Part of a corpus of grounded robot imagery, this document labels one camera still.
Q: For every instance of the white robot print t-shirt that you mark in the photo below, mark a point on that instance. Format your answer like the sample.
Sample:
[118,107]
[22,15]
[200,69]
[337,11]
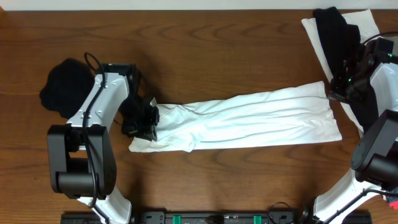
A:
[295,115]

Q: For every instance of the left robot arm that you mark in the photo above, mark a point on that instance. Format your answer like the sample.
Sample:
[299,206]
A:
[81,159]

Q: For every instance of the red object at edge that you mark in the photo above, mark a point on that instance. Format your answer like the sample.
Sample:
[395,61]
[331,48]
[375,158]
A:
[394,205]

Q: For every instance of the white t-shirt in pile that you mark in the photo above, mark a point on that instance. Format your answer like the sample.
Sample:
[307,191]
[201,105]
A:
[367,28]

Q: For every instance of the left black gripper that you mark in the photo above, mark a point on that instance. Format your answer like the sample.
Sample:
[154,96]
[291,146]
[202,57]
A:
[146,130]

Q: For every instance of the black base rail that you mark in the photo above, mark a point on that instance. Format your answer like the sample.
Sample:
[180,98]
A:
[277,215]

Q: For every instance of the folded black garment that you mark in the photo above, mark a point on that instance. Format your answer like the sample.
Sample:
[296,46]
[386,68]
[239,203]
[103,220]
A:
[67,86]

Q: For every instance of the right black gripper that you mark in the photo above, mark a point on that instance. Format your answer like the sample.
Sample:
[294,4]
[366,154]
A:
[336,93]

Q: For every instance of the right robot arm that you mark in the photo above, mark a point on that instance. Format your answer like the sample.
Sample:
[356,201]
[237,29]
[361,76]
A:
[374,161]

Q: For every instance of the black t-shirt in pile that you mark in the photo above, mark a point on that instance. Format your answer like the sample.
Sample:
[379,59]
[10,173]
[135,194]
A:
[340,41]

